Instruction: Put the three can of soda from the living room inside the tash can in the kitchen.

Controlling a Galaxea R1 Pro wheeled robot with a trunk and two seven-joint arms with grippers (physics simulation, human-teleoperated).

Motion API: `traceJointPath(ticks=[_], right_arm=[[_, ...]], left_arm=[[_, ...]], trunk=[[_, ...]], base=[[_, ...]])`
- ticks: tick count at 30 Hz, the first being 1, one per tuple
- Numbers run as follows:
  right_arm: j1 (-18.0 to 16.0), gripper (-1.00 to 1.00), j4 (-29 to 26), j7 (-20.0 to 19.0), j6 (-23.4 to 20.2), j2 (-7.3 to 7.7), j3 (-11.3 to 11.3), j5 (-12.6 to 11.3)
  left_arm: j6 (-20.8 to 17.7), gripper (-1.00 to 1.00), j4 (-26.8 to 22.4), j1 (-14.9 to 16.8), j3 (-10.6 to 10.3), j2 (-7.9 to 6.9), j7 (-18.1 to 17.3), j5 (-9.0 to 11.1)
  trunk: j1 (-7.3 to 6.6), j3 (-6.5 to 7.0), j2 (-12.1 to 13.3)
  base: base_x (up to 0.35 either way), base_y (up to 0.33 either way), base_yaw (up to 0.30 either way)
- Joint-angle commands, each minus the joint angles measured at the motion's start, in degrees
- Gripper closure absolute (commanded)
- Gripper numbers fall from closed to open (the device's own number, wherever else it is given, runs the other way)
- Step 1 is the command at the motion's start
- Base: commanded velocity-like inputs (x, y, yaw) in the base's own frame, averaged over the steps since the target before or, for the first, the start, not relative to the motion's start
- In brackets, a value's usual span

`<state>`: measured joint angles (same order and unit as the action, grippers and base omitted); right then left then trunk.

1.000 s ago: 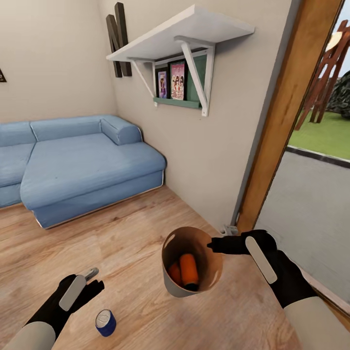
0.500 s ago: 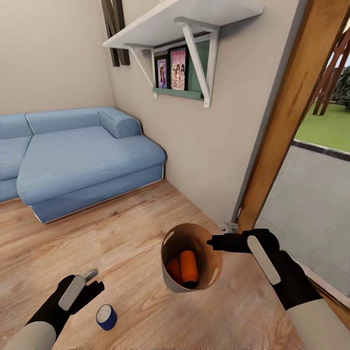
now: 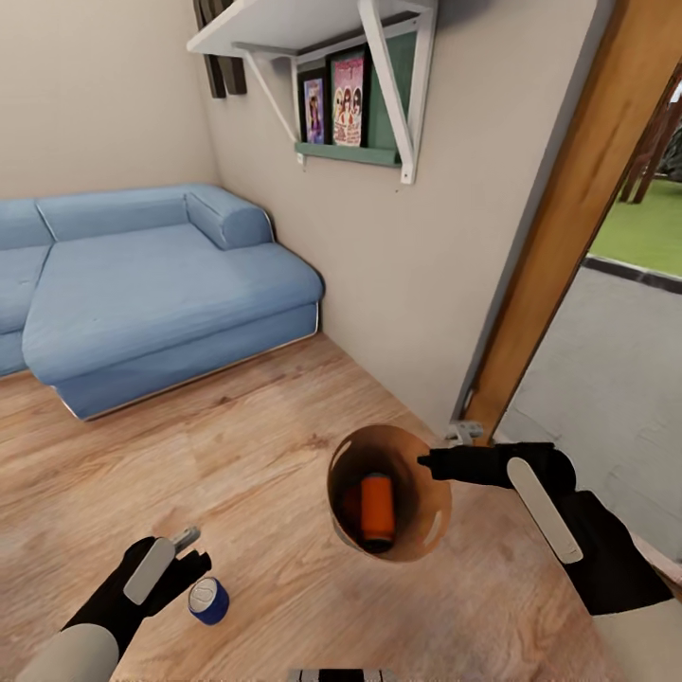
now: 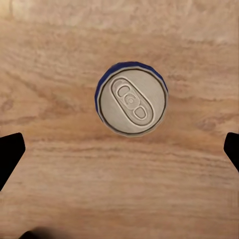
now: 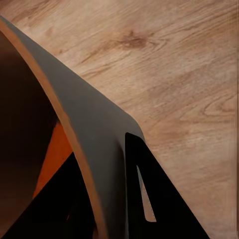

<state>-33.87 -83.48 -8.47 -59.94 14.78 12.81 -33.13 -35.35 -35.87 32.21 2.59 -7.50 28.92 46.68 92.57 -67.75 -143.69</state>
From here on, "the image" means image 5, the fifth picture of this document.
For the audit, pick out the trash can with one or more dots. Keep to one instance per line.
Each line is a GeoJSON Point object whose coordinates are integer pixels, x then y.
{"type": "Point", "coordinates": [35, 89]}

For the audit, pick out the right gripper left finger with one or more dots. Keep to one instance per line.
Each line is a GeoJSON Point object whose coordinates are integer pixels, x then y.
{"type": "Point", "coordinates": [61, 210]}

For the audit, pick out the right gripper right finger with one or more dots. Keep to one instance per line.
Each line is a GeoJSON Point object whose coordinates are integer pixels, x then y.
{"type": "Point", "coordinates": [174, 219]}

